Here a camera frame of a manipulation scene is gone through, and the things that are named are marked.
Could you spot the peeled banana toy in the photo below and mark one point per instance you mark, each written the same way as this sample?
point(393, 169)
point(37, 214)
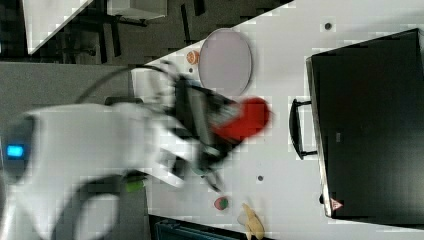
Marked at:
point(251, 222)

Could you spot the black toaster oven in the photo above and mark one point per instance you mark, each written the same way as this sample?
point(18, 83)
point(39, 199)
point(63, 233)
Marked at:
point(368, 115)

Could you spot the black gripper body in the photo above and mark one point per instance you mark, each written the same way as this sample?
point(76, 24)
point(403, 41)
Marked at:
point(196, 109)

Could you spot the orange slice toy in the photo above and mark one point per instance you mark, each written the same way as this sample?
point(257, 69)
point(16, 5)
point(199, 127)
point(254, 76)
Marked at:
point(192, 57)

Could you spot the large grey round plate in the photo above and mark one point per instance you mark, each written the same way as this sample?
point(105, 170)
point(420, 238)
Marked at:
point(225, 63)

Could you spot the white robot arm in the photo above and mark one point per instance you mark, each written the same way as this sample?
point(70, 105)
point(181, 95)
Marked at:
point(64, 166)

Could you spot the blue crate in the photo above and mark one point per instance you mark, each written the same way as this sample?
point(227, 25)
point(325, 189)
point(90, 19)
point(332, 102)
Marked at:
point(173, 230)

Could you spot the white side table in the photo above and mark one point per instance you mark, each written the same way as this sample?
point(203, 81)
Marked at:
point(44, 18)

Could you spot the red ketchup bottle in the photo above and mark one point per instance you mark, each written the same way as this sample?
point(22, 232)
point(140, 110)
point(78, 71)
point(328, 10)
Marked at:
point(251, 117)

